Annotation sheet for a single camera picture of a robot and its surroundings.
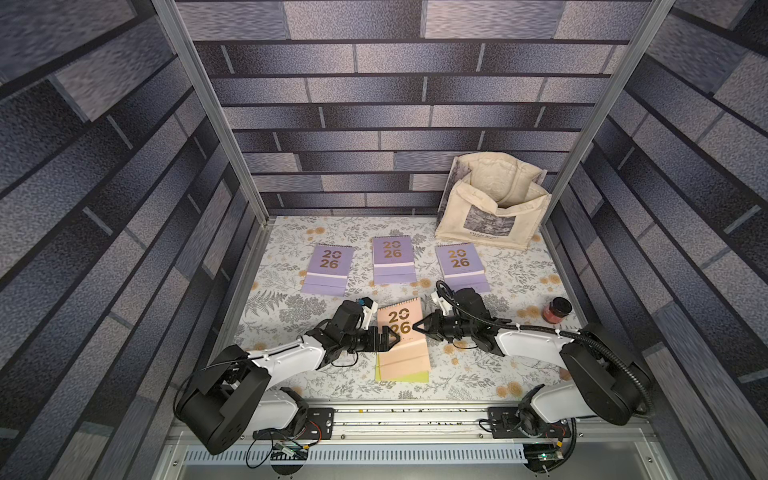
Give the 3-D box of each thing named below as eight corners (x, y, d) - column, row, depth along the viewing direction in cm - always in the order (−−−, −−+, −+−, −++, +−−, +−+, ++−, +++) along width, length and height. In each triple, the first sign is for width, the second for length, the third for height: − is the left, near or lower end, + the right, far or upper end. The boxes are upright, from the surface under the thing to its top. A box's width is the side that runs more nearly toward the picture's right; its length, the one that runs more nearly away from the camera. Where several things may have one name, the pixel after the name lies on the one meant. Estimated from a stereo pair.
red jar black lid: (543, 325, 93) (555, 313, 87) (538, 309, 96) (548, 297, 90) (562, 325, 93) (575, 313, 87) (556, 309, 97) (568, 297, 90)
